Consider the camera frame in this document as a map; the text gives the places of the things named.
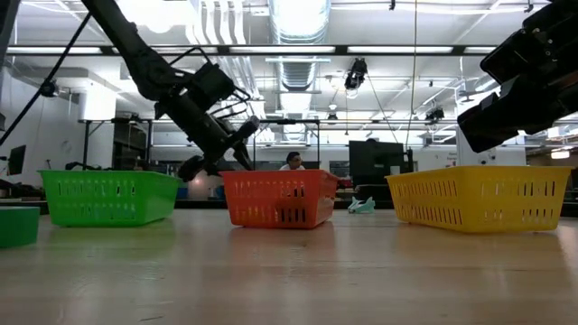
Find black overhead frame bar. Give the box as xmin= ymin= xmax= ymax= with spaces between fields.
xmin=6 ymin=43 xmax=498 ymax=57

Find teal stapler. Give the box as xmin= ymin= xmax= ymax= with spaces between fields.
xmin=347 ymin=196 xmax=377 ymax=215

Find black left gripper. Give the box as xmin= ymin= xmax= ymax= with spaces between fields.
xmin=154 ymin=89 xmax=261 ymax=182

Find black metal rig frame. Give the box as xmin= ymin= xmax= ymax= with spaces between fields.
xmin=79 ymin=117 xmax=157 ymax=171

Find yellow plastic basket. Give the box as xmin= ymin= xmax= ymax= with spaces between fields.
xmin=385 ymin=164 xmax=574 ymax=235

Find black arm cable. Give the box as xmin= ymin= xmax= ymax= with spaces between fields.
xmin=0 ymin=13 xmax=94 ymax=146

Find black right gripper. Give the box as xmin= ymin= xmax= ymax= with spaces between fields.
xmin=456 ymin=67 xmax=578 ymax=154

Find silver ceiling air duct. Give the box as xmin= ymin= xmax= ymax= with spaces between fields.
xmin=268 ymin=0 xmax=333 ymax=145

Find white cabinet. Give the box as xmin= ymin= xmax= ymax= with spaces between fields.
xmin=455 ymin=128 xmax=527 ymax=167

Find small black monitor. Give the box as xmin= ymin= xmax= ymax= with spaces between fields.
xmin=6 ymin=144 xmax=27 ymax=176

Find green plastic basket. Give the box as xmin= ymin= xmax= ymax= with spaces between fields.
xmin=38 ymin=169 xmax=182 ymax=228

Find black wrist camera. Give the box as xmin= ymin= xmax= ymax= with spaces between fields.
xmin=188 ymin=61 xmax=237 ymax=113
xmin=480 ymin=0 xmax=578 ymax=87

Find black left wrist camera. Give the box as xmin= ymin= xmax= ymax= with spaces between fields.
xmin=188 ymin=61 xmax=237 ymax=113

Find green tape roll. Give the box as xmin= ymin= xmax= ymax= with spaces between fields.
xmin=0 ymin=206 xmax=41 ymax=249

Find person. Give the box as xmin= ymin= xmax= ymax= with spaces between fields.
xmin=279 ymin=151 xmax=306 ymax=172

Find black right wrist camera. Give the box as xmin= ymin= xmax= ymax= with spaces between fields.
xmin=480 ymin=0 xmax=578 ymax=87

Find white hanging box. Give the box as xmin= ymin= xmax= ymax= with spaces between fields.
xmin=79 ymin=88 xmax=117 ymax=122

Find orange plastic basket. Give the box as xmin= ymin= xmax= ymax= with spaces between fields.
xmin=220 ymin=169 xmax=340 ymax=230

